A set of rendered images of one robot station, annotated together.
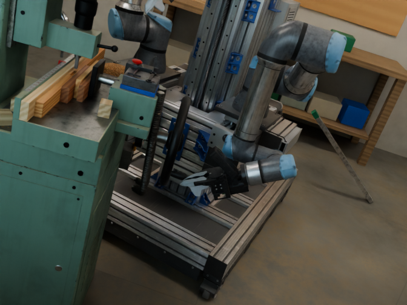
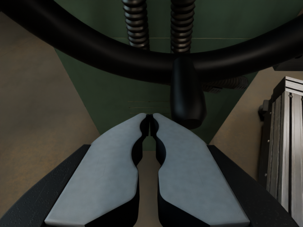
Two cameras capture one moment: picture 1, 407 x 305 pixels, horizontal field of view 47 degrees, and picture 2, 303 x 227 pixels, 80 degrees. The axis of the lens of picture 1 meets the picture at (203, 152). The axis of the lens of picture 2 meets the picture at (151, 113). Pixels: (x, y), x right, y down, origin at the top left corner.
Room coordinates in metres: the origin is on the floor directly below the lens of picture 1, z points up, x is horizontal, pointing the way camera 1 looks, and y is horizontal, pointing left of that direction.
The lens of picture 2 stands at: (1.31, -0.03, 0.80)
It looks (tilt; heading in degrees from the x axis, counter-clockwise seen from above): 58 degrees down; 94
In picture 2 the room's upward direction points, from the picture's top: 1 degrees clockwise
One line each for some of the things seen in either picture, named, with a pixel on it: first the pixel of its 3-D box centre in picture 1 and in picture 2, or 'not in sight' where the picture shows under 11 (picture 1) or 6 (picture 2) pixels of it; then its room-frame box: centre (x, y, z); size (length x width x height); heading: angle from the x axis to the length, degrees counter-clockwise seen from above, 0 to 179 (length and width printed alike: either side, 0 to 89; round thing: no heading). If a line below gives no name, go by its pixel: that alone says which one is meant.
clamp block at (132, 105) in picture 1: (134, 100); not in sight; (1.29, 0.24, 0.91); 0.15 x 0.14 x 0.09; 5
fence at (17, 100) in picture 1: (59, 74); not in sight; (1.27, 0.47, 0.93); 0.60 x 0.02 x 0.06; 5
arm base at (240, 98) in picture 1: (253, 99); not in sight; (1.83, -0.13, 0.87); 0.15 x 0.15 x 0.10
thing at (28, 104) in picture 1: (65, 76); not in sight; (1.27, 0.45, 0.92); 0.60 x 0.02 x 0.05; 5
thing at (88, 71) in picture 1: (88, 78); not in sight; (1.31, 0.40, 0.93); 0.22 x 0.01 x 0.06; 5
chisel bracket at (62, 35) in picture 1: (73, 40); not in sight; (1.30, 0.45, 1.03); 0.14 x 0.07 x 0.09; 95
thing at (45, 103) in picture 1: (76, 75); not in sight; (1.33, 0.44, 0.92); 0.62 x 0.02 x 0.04; 5
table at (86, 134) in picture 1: (103, 105); not in sight; (1.28, 0.33, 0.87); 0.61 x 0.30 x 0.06; 5
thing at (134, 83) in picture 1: (141, 77); not in sight; (1.30, 0.24, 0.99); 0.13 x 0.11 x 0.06; 5
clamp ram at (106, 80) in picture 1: (106, 80); not in sight; (1.28, 0.33, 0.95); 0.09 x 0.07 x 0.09; 5
